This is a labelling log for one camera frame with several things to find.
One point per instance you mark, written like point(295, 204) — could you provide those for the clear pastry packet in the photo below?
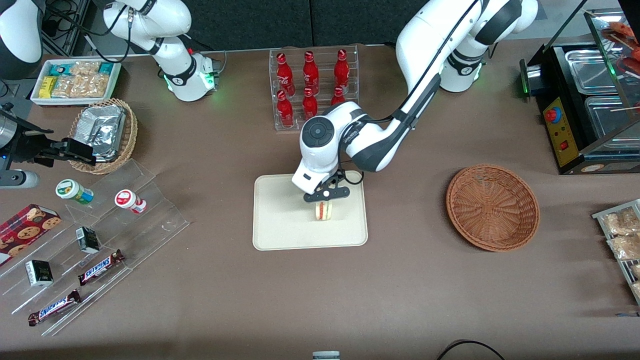
point(620, 223)
point(625, 246)

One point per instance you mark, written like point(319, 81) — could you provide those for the small tan wicker basket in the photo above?
point(131, 135)

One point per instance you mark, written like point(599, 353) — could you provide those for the large brown wicker basket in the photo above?
point(492, 207)

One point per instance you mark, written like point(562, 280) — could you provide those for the small black carton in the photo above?
point(39, 273)
point(87, 240)

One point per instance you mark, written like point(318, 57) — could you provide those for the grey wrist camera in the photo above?
point(309, 176)
point(17, 179)

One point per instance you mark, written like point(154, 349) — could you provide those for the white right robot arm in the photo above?
point(150, 20)

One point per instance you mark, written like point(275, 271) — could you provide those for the red cookie box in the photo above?
point(22, 234)

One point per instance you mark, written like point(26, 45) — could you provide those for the cream plastic tray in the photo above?
point(285, 225)

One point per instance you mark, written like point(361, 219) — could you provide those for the black food warmer machine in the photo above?
point(565, 140)

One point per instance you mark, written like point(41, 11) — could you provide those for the triangular sandwich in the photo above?
point(323, 211)

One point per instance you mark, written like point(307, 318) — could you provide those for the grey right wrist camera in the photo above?
point(17, 179)

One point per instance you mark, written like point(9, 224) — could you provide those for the silver foil packet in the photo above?
point(100, 130)

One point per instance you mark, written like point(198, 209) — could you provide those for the yellow snack packet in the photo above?
point(47, 87)

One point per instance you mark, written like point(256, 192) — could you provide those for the red lid cup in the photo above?
point(129, 201)

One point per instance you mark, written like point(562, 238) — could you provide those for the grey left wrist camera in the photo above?
point(309, 176)

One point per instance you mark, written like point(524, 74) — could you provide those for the clear acrylic bottle rack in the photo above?
point(280, 125)

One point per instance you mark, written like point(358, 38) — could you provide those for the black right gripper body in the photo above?
point(31, 148)

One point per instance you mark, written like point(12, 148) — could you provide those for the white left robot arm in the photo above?
point(425, 45)

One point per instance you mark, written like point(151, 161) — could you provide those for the teal snack packet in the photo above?
point(59, 70)
point(106, 68)

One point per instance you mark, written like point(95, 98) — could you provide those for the Snickers chocolate bar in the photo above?
point(101, 266)
point(54, 307)

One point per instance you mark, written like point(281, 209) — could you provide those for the green lid cup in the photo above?
point(73, 191)

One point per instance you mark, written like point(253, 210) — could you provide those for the clear acrylic step display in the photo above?
point(150, 220)

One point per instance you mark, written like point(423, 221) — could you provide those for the clear nut packet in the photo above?
point(64, 87)
point(85, 68)
point(95, 85)

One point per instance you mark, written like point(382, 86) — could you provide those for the white snack bin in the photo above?
point(37, 100)

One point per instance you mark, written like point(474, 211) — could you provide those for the red cola bottle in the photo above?
point(310, 104)
point(311, 75)
point(342, 72)
point(285, 111)
point(285, 77)
point(338, 96)

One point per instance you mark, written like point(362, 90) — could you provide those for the tray of snack bags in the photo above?
point(600, 216)

